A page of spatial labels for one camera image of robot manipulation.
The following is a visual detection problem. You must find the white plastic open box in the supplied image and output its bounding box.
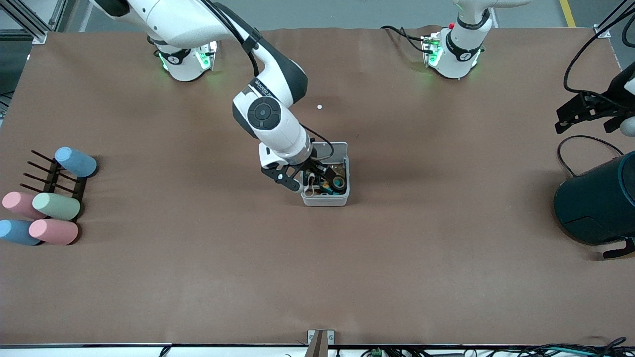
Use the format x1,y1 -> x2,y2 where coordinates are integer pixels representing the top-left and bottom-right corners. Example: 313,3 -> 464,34
299,142 -> 350,207

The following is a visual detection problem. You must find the dark blue pedal bin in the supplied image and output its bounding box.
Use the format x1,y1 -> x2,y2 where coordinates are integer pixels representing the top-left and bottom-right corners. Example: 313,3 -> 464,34
552,151 -> 635,246

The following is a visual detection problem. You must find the black bin pedal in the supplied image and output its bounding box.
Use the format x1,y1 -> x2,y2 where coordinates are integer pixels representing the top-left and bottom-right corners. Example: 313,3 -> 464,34
603,238 -> 635,260

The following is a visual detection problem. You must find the blue cylinder cup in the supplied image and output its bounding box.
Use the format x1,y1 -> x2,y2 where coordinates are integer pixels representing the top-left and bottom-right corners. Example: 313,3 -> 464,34
54,147 -> 98,178
0,219 -> 43,247

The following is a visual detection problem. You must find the green cylinder cup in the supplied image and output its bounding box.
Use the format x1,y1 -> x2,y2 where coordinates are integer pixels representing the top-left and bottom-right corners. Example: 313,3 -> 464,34
32,192 -> 81,221

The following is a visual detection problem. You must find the black peg rack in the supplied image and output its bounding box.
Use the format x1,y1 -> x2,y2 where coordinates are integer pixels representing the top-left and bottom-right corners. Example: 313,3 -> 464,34
20,150 -> 88,200

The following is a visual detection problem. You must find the pink cylinder cup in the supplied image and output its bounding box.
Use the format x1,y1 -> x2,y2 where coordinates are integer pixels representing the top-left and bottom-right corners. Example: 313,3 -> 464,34
2,191 -> 48,219
28,219 -> 79,246

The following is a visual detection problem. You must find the black looped cable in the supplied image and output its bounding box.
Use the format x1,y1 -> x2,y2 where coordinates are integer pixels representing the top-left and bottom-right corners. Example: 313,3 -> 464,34
557,135 -> 624,178

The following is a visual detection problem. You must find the aluminium frame post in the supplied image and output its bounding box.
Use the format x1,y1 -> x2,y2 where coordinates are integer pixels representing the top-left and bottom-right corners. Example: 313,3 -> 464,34
0,0 -> 68,44
593,0 -> 635,39

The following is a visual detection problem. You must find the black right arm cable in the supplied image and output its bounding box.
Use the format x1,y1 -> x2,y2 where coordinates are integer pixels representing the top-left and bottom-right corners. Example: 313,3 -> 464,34
198,0 -> 335,160

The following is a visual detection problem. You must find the black base cable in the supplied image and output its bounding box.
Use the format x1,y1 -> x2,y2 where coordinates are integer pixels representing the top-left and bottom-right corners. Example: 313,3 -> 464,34
381,25 -> 428,54

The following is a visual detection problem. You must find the metal table edge bracket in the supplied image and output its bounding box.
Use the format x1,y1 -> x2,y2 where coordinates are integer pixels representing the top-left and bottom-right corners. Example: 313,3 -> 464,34
307,329 -> 335,357

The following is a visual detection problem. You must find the black tangled cable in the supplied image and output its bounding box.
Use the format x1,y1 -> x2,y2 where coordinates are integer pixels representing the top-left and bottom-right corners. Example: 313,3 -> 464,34
516,337 -> 635,357

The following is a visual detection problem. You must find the teal cable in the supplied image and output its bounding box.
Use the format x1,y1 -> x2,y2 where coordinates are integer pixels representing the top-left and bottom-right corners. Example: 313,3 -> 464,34
556,347 -> 635,357

